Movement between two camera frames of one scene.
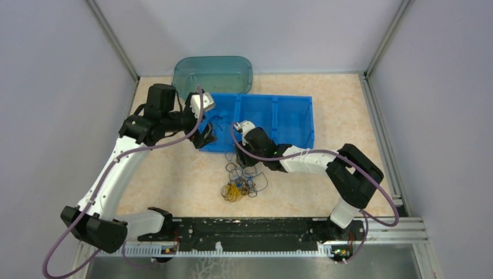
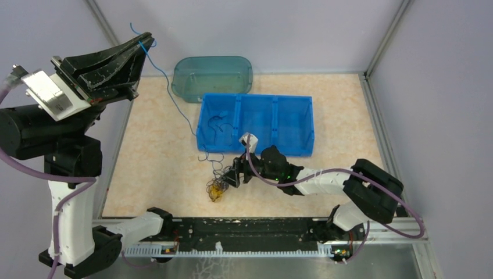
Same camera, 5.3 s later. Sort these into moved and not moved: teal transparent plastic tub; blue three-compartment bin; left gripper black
Moved: left gripper black
Not moved: teal transparent plastic tub; blue three-compartment bin
